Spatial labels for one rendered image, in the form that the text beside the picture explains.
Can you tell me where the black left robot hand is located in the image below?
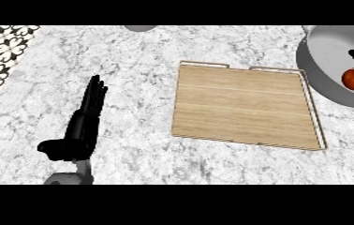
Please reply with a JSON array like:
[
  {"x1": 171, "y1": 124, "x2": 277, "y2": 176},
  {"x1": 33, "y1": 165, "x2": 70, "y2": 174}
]
[{"x1": 35, "y1": 74, "x2": 109, "y2": 162}]

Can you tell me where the grey metal pot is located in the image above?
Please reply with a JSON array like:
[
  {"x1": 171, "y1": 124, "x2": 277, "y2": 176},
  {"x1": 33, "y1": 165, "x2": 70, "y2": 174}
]
[{"x1": 294, "y1": 25, "x2": 354, "y2": 108}]

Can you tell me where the red tomato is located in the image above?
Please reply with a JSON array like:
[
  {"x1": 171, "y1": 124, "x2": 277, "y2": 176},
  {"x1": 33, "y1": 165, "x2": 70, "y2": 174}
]
[{"x1": 340, "y1": 68, "x2": 354, "y2": 91}]

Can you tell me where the wooden tray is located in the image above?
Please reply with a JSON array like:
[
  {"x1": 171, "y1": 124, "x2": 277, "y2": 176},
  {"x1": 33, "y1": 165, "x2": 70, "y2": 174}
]
[{"x1": 169, "y1": 60, "x2": 327, "y2": 152}]

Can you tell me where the black white patterned tile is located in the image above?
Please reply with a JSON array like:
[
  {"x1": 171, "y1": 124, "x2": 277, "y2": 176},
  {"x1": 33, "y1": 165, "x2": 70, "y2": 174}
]
[{"x1": 0, "y1": 25, "x2": 41, "y2": 86}]

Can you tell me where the grey round object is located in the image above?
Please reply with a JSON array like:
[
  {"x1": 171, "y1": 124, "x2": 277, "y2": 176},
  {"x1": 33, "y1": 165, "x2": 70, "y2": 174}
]
[{"x1": 120, "y1": 25, "x2": 159, "y2": 34}]

